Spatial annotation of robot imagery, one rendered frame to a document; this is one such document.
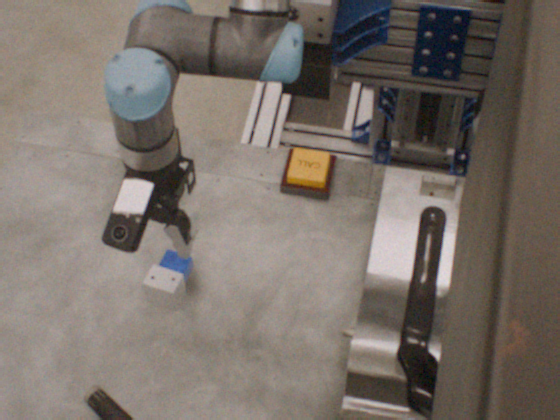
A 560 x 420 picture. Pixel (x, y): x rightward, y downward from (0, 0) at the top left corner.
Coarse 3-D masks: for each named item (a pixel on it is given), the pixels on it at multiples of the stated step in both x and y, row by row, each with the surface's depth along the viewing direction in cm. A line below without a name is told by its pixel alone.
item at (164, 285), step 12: (168, 252) 162; (168, 264) 161; (180, 264) 161; (192, 264) 163; (156, 276) 158; (168, 276) 158; (180, 276) 158; (144, 288) 159; (156, 288) 157; (168, 288) 157; (180, 288) 159; (156, 300) 161; (168, 300) 159; (180, 300) 161
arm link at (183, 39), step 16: (144, 0) 135; (160, 0) 134; (176, 0) 135; (144, 16) 132; (160, 16) 132; (176, 16) 132; (192, 16) 132; (208, 16) 133; (128, 32) 133; (144, 32) 131; (160, 32) 131; (176, 32) 131; (192, 32) 131; (208, 32) 131; (128, 48) 130; (160, 48) 130; (176, 48) 131; (192, 48) 131; (208, 48) 131; (176, 64) 131; (192, 64) 132; (208, 64) 132
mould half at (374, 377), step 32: (384, 192) 162; (416, 192) 162; (384, 224) 159; (416, 224) 159; (448, 224) 159; (384, 256) 156; (448, 256) 156; (384, 288) 153; (384, 320) 146; (352, 352) 142; (384, 352) 142; (352, 384) 143; (384, 384) 142; (352, 416) 145; (384, 416) 145; (416, 416) 144
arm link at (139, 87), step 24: (144, 48) 127; (120, 72) 124; (144, 72) 124; (168, 72) 129; (120, 96) 124; (144, 96) 124; (168, 96) 127; (120, 120) 127; (144, 120) 127; (168, 120) 130; (144, 144) 130
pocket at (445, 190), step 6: (426, 180) 165; (432, 180) 165; (438, 180) 165; (456, 180) 163; (426, 186) 166; (432, 186) 166; (438, 186) 165; (444, 186) 165; (450, 186) 165; (456, 186) 163; (420, 192) 165; (426, 192) 165; (438, 192) 165; (444, 192) 165; (450, 192) 165; (444, 198) 165; (450, 198) 165
